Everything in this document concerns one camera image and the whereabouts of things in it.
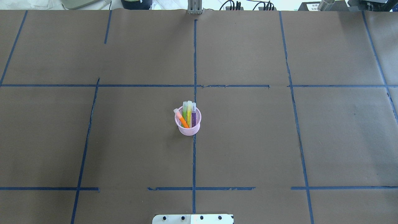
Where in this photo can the purple highlighter pen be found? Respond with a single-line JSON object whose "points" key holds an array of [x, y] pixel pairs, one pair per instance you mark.
{"points": [[193, 114]]}

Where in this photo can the yellow highlighter pen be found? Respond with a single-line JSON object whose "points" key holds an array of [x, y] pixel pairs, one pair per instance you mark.
{"points": [[189, 113]]}

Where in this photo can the orange highlighter pen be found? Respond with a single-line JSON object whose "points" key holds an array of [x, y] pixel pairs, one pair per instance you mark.
{"points": [[179, 116]]}

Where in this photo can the green highlighter pen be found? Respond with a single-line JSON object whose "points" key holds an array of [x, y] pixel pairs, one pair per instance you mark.
{"points": [[184, 110]]}

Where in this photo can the pink mesh pen holder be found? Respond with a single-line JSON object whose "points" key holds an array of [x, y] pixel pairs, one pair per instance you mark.
{"points": [[189, 131]]}

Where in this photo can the steel cup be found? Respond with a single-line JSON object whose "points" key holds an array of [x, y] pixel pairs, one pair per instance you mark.
{"points": [[325, 5]]}

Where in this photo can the grey aluminium frame post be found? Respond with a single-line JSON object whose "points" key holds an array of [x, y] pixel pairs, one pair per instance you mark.
{"points": [[195, 7]]}

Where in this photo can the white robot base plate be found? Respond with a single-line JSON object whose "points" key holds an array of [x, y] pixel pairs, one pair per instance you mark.
{"points": [[193, 219]]}

